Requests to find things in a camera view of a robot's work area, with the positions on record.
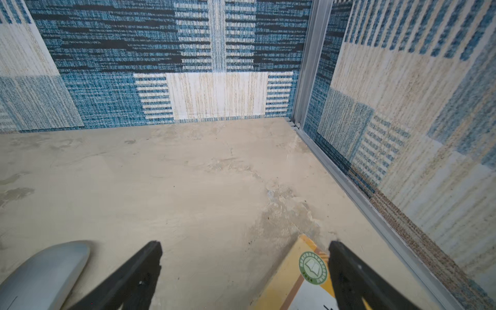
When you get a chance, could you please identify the yellow textbook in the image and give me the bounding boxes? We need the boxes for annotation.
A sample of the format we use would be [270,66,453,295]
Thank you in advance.
[249,233,373,310]

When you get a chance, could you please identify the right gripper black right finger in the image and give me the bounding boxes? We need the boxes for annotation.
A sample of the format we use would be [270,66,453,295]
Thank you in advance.
[328,241,418,309]

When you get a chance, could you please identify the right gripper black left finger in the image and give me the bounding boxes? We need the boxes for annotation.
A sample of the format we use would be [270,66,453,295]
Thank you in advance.
[71,241,163,309]

